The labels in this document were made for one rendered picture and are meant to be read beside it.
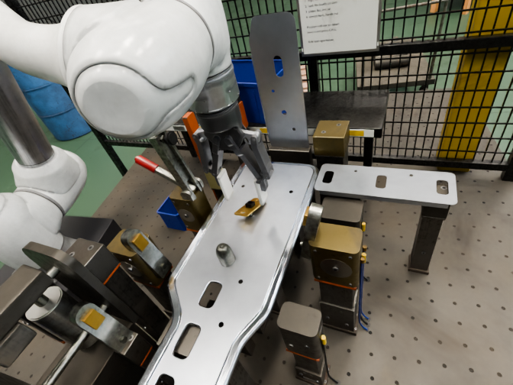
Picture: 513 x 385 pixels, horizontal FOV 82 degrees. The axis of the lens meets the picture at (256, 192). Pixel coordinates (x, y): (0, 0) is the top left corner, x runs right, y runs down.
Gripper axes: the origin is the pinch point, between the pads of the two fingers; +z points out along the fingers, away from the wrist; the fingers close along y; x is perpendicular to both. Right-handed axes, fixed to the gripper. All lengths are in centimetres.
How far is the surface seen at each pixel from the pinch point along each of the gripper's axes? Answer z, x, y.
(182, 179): -3.0, -2.2, -13.7
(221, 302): 7.6, -21.7, 3.0
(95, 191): 108, 78, -217
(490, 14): -12, 58, 46
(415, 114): 38, 96, 35
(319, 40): -11, 54, 4
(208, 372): 7.6, -32.5, 6.1
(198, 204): 5.2, -1.8, -13.0
